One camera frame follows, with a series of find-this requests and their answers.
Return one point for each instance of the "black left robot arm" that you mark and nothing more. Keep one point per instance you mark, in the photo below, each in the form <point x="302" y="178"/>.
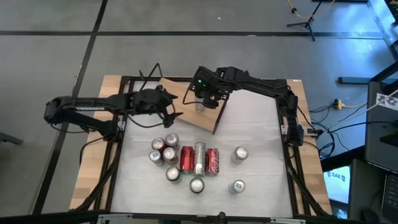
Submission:
<point x="93" y="105"/>

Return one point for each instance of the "silver metal bracket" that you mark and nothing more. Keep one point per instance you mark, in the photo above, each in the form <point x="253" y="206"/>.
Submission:
<point x="289" y="221"/>
<point x="115" y="216"/>

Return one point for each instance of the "black computer tower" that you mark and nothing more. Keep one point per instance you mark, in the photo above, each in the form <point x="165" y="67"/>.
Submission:
<point x="379" y="140"/>

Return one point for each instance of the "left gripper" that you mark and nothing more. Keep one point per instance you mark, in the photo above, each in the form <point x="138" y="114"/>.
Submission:
<point x="149" y="102"/>

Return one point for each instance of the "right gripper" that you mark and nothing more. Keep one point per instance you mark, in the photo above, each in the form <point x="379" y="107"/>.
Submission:
<point x="219" y="88"/>

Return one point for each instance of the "black desk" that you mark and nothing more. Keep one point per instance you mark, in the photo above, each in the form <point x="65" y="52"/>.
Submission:
<point x="363" y="186"/>

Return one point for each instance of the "red can black lettering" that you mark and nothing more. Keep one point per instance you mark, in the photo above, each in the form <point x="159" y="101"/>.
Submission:
<point x="186" y="160"/>

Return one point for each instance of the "black keyboard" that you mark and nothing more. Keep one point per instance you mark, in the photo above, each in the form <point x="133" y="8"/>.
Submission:
<point x="391" y="199"/>

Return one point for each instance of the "printed marker paper sheet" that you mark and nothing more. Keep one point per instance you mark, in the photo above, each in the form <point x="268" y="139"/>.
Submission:
<point x="387" y="101"/>

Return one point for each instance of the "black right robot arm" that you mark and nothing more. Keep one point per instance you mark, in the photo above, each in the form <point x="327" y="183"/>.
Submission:
<point x="258" y="83"/>

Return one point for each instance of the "yellow power plug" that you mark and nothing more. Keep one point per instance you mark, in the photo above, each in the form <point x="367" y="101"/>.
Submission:
<point x="339" y="104"/>

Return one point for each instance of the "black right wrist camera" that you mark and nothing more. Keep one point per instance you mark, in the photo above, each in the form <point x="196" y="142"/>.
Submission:
<point x="197" y="77"/>

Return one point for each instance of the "black chair foot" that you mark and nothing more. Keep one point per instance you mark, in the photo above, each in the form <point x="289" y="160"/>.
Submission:
<point x="9" y="138"/>

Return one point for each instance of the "wooden shelf black metal legs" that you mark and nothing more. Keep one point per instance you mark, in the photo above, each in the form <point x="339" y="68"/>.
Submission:
<point x="196" y="119"/>

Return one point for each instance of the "red cola can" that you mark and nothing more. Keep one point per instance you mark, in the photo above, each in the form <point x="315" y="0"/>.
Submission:
<point x="158" y="144"/>
<point x="169" y="154"/>
<point x="171" y="140"/>

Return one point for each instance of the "silver white soda can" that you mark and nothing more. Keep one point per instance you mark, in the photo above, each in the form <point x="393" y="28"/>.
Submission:
<point x="241" y="153"/>

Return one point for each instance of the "black floor stand bar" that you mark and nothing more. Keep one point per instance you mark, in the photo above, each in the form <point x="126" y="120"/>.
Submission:
<point x="354" y="80"/>

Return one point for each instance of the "blue and silver can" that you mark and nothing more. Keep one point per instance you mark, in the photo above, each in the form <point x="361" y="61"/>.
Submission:
<point x="155" y="156"/>
<point x="237" y="186"/>

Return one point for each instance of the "grey metal beam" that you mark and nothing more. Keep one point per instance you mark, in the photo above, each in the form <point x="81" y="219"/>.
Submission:
<point x="384" y="28"/>

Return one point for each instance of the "green soda can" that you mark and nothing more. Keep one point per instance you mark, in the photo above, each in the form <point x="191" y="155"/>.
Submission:
<point x="196" y="185"/>
<point x="173" y="173"/>

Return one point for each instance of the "black tripod stand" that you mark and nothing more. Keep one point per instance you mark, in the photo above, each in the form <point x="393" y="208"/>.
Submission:
<point x="308" y="22"/>

